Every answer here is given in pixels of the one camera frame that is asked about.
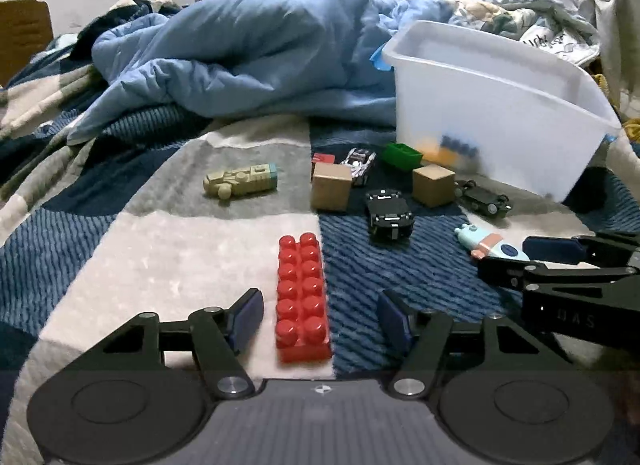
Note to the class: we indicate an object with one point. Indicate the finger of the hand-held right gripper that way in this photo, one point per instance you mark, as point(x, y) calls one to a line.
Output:
point(505, 272)
point(550, 248)

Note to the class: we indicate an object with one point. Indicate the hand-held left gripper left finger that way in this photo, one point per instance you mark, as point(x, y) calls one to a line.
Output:
point(246, 319)

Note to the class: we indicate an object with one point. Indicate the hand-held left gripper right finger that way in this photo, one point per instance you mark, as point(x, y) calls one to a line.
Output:
point(394, 321)

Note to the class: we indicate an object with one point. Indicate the pastel rocket toy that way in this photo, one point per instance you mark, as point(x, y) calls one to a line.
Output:
point(492, 245)

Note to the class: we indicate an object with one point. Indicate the red studded building block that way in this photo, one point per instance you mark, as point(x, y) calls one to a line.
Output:
point(302, 297)

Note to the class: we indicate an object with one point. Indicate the white plastic storage bin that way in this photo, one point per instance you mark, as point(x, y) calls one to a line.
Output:
point(492, 110)

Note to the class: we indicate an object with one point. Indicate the dark green toy car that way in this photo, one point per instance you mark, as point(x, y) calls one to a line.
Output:
point(484, 197)

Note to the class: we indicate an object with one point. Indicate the black toy car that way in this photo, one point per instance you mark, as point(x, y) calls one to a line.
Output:
point(389, 215)

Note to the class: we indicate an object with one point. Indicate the wooden cube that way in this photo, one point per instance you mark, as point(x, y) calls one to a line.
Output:
point(330, 186)
point(433, 186)

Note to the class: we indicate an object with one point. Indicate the blue checkered fleece blanket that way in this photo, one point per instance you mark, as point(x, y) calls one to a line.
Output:
point(150, 245)

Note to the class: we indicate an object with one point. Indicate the blue and yellow building block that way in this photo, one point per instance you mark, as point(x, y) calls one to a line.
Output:
point(455, 147)

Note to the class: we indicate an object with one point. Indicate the beige toy vehicle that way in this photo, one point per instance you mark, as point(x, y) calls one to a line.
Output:
point(241, 180)

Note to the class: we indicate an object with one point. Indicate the green building block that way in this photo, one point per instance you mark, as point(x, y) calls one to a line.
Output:
point(402, 155)

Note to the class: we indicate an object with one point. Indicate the white toy car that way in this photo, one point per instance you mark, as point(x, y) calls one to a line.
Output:
point(360, 165)

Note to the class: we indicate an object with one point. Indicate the small red block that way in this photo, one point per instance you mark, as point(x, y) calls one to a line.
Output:
point(322, 159)

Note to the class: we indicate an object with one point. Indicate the printed cartoon blanket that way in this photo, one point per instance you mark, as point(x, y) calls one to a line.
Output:
point(540, 25)

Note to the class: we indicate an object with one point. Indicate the white cloth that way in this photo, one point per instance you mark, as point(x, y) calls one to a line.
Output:
point(595, 0)

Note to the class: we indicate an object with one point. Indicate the light blue quilt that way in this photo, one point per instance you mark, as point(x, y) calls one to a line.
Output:
point(250, 60)

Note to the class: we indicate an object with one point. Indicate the brown wooden headboard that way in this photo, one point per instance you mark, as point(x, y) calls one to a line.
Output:
point(22, 37)

